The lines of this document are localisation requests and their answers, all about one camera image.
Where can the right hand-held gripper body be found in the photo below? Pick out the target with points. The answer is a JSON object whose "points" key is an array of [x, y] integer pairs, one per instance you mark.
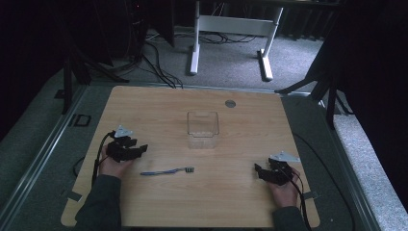
{"points": [[278, 171]]}

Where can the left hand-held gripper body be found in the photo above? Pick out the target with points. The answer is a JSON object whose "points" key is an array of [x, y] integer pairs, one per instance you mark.
{"points": [[119, 150]]}

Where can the blue toothbrush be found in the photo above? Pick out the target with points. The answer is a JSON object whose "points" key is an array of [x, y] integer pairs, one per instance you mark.
{"points": [[166, 171]]}

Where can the clear plastic container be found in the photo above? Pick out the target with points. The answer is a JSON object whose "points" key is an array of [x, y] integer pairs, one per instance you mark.
{"points": [[202, 130]]}

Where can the person's left hand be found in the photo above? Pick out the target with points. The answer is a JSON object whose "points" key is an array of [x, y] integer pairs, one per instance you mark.
{"points": [[114, 166]]}

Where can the person's right hand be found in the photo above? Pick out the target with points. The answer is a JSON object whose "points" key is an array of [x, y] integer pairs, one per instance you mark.
{"points": [[285, 192]]}

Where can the grey tape strip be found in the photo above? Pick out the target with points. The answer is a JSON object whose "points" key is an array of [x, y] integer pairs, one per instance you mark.
{"points": [[74, 195], [310, 195]]}

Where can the black stand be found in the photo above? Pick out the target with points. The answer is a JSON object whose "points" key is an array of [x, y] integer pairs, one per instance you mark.
{"points": [[324, 86], [86, 64]]}

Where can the black rectangular bracket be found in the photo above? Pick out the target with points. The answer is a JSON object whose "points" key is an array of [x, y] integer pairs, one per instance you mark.
{"points": [[81, 120]]}

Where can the white desk frame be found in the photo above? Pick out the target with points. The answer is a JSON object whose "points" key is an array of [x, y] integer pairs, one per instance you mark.
{"points": [[234, 38]]}

